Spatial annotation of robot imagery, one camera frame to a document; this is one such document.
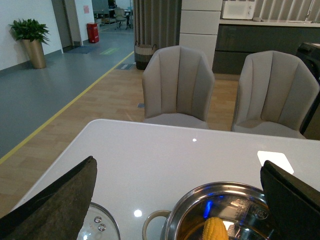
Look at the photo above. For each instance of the green potted plant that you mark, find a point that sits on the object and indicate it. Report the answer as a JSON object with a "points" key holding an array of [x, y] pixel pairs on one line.
{"points": [[29, 29]]}

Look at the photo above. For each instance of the steel pot with grey handles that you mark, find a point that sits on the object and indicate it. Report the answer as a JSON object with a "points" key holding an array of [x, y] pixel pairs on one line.
{"points": [[242, 209]]}

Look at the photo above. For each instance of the beige chair right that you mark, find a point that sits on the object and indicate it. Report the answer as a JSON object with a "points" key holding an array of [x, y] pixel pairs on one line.
{"points": [[275, 92]]}

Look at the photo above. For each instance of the yellow corn cob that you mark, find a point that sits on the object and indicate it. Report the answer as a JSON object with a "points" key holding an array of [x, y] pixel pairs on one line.
{"points": [[214, 229]]}

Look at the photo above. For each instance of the beige chair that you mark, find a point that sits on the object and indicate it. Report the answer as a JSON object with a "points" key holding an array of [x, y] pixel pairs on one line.
{"points": [[177, 88], [275, 92]]}

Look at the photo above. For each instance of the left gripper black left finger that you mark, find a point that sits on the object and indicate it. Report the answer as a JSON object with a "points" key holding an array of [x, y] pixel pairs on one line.
{"points": [[58, 211]]}

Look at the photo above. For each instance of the white microwave oven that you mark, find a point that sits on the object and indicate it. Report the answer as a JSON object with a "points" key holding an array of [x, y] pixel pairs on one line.
{"points": [[238, 10]]}

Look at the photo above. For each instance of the glass lid with steel knob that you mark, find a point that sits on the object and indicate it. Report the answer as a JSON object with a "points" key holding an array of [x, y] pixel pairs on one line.
{"points": [[99, 224]]}

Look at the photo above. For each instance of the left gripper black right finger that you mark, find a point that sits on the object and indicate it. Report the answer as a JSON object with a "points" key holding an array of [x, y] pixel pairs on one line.
{"points": [[294, 205]]}

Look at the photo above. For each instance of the gold plant pot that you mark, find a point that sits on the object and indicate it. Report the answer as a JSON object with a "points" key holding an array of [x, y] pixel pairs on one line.
{"points": [[35, 53]]}

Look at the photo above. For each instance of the dark kitchen counter cabinet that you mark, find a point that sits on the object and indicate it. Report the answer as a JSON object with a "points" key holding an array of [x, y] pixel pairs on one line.
{"points": [[238, 38]]}

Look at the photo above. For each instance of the white pillar column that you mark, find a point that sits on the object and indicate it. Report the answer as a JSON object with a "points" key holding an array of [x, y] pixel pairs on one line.
{"points": [[199, 24]]}

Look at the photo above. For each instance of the woven laundry basket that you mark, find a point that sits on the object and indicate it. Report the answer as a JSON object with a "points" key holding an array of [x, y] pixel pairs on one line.
{"points": [[143, 54]]}

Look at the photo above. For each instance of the beige chair left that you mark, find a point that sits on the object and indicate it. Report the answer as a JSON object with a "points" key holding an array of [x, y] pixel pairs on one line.
{"points": [[177, 88]]}

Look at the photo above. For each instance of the red cabinet box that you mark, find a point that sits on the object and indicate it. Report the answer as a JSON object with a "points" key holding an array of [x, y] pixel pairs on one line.
{"points": [[93, 33]]}

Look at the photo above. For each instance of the office swivel chair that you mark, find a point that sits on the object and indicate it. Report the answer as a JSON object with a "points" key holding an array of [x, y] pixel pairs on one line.
{"points": [[120, 17]]}

